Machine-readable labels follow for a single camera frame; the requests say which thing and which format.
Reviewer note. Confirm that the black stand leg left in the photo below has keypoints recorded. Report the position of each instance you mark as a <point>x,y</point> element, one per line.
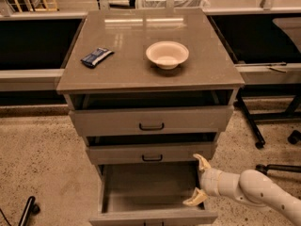
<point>31,208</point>

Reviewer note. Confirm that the white paper bowl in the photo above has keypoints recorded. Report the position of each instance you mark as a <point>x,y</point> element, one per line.
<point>167,55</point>

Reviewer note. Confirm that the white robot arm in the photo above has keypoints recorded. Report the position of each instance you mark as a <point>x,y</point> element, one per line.
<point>250,187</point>

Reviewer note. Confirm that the white wire basket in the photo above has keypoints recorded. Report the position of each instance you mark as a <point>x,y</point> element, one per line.
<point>146,4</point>

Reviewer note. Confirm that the black rolling stand base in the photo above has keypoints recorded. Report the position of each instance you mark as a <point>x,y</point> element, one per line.
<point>289,113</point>

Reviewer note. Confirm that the grey drawer cabinet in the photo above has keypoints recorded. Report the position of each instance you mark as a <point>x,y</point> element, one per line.
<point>127,79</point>

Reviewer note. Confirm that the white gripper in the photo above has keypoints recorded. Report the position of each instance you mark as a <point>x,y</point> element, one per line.
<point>209,179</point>

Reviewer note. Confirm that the grey drawer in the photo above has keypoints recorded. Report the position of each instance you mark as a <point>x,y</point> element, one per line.
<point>147,121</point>
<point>150,194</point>
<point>109,150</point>

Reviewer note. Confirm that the grey top drawer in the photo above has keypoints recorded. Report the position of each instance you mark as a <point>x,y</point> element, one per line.
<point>147,121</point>

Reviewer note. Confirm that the blue snack packet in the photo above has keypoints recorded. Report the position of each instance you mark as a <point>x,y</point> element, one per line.
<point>94,58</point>

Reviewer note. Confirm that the black chair leg caster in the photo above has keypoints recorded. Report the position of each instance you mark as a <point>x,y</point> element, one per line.
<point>265,168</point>

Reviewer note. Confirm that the grey bottom drawer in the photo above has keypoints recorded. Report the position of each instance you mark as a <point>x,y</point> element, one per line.
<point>150,194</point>

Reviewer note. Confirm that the grey middle drawer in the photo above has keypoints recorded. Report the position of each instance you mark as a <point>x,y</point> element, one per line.
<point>109,150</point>

